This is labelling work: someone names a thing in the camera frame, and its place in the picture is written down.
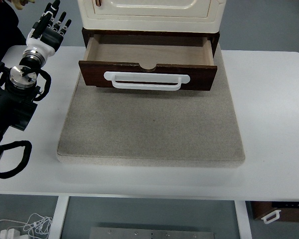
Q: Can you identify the white cable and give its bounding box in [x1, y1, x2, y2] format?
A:
[0, 213, 53, 239]

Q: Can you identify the brown wooden box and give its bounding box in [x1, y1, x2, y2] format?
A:
[250, 201, 299, 223]

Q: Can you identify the white charger plug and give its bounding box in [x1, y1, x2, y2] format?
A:
[0, 229, 21, 239]

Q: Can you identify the person's hand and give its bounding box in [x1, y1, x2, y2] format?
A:
[14, 0, 31, 10]

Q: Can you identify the brown wooden drawer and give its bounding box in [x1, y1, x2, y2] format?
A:
[78, 34, 218, 93]

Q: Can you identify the cream cabinet with door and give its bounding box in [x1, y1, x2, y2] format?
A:
[79, 0, 226, 34]

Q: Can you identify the white table leg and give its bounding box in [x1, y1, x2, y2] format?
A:
[234, 200, 253, 239]
[50, 195, 70, 239]

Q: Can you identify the white drawer handle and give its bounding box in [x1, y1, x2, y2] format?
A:
[103, 71, 191, 92]

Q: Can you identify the grey fabric mat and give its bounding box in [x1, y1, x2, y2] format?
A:
[56, 45, 247, 168]

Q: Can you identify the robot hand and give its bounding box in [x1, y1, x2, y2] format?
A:
[25, 0, 72, 58]

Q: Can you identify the white box handle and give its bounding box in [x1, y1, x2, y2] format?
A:
[261, 209, 282, 225]

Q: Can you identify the person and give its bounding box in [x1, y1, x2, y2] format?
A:
[0, 0, 27, 71]

